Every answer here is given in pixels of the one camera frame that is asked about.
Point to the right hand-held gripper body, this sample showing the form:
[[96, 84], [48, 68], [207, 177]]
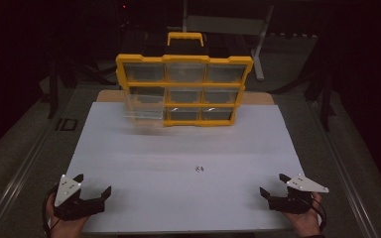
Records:
[[292, 201]]

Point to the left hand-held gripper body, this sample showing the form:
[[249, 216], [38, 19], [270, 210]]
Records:
[[66, 193]]

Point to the clear plastic drawer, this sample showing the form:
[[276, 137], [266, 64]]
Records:
[[144, 109]]

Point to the yellow and black drawer cabinet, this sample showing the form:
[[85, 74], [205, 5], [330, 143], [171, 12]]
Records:
[[185, 59]]

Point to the person's right hand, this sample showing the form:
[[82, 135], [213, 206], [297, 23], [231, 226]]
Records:
[[307, 221]]

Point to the person's left hand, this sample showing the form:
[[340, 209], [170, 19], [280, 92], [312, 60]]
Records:
[[66, 228]]

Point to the white board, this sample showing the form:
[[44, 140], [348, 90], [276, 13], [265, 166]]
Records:
[[178, 152]]

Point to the black tripod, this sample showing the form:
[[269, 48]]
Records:
[[53, 86], [325, 102]]

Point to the grid of closed clear drawers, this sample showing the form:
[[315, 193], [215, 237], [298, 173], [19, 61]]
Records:
[[185, 72]]

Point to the grey metal stand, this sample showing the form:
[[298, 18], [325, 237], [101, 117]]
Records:
[[226, 24]]

